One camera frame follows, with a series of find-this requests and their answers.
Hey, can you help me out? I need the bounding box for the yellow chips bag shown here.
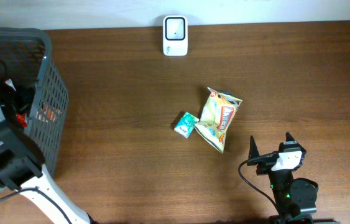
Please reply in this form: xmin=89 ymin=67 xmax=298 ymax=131
xmin=195 ymin=87 xmax=242 ymax=154

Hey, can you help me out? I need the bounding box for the teal tissue pack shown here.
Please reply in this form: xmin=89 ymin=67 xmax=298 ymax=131
xmin=174 ymin=112 xmax=200 ymax=138

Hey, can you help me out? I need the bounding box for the orange tissue pack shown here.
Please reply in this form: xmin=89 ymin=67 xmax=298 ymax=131
xmin=36 ymin=105 xmax=60 ymax=123

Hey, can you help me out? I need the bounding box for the red snack bag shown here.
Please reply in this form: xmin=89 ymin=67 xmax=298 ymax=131
xmin=16 ymin=114 xmax=27 ymax=128

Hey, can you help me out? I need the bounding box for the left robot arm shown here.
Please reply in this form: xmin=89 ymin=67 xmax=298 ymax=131
xmin=0 ymin=74 xmax=94 ymax=223

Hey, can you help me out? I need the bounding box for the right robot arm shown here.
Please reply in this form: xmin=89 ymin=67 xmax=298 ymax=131
xmin=238 ymin=133 xmax=336 ymax=223

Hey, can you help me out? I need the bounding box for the white barcode scanner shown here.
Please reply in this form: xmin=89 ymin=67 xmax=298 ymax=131
xmin=162 ymin=15 xmax=188 ymax=57

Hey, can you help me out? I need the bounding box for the grey plastic basket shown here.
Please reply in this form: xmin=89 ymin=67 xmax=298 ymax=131
xmin=0 ymin=27 xmax=69 ymax=191

